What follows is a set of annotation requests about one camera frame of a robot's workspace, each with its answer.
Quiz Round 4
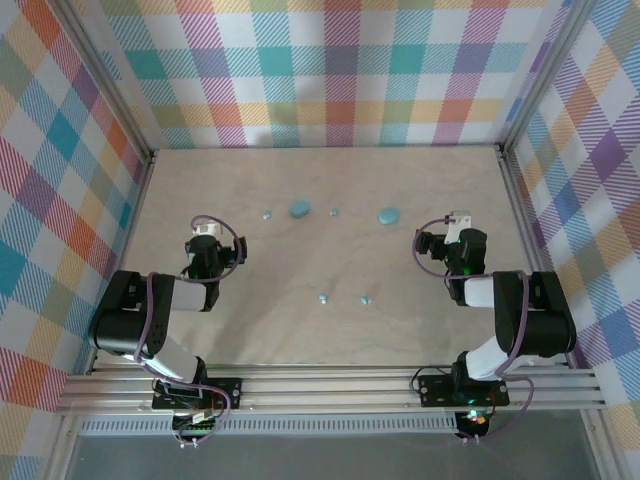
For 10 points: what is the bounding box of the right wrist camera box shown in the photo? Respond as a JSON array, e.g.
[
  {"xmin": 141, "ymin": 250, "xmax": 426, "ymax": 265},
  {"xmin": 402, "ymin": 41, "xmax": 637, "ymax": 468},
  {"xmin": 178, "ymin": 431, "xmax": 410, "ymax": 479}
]
[{"xmin": 443, "ymin": 209, "xmax": 474, "ymax": 246}]

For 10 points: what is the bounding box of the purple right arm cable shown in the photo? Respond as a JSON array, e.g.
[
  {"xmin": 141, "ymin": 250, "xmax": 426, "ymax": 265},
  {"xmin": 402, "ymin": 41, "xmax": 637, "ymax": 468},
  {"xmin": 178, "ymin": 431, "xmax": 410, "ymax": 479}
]
[{"xmin": 411, "ymin": 214, "xmax": 536, "ymax": 444}]

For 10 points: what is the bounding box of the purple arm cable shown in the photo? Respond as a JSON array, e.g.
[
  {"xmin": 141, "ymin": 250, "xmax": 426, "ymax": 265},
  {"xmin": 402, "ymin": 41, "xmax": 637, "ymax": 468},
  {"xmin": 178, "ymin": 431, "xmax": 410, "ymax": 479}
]
[
  {"xmin": 132, "ymin": 214, "xmax": 249, "ymax": 449},
  {"xmin": 411, "ymin": 214, "xmax": 536, "ymax": 444}
]

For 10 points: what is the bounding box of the aluminium side rail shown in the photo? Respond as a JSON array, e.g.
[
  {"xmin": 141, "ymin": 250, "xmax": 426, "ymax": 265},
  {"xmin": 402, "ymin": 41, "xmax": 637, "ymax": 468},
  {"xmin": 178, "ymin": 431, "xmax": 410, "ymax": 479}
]
[
  {"xmin": 87, "ymin": 149, "xmax": 159, "ymax": 376},
  {"xmin": 495, "ymin": 143, "xmax": 574, "ymax": 369}
]

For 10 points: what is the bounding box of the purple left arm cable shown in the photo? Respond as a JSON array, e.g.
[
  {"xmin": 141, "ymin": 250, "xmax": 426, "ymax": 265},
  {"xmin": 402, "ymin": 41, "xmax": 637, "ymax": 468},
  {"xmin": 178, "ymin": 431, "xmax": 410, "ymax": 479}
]
[{"xmin": 132, "ymin": 214, "xmax": 249, "ymax": 449}]

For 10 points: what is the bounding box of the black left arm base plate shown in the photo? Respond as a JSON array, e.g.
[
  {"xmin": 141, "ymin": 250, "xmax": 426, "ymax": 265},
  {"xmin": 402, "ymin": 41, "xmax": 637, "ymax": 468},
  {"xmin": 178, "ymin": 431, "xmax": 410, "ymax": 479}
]
[{"xmin": 152, "ymin": 377, "xmax": 244, "ymax": 411}]

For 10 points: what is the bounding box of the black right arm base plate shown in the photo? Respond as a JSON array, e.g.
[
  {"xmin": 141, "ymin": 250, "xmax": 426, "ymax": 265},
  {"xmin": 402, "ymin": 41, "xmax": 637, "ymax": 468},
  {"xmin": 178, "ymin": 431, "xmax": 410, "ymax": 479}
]
[{"xmin": 417, "ymin": 373, "xmax": 511, "ymax": 407}]

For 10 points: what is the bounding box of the aluminium mounting rail beam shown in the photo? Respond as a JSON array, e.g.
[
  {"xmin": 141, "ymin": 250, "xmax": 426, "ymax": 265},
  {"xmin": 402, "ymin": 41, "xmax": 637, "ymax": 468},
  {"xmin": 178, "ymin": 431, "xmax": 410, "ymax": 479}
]
[{"xmin": 54, "ymin": 364, "xmax": 609, "ymax": 416}]

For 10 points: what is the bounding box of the aluminium frame post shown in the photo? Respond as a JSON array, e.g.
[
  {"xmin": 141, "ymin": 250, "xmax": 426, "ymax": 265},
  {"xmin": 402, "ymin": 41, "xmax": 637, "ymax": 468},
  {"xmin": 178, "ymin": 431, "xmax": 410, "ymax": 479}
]
[
  {"xmin": 53, "ymin": 0, "xmax": 155, "ymax": 162},
  {"xmin": 498, "ymin": 0, "xmax": 599, "ymax": 154}
]

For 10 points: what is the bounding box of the grey slotted cable duct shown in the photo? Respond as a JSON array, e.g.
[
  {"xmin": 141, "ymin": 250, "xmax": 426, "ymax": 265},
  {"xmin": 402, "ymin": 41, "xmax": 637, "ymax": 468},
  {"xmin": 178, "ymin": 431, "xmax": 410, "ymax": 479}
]
[{"xmin": 79, "ymin": 417, "xmax": 459, "ymax": 436}]

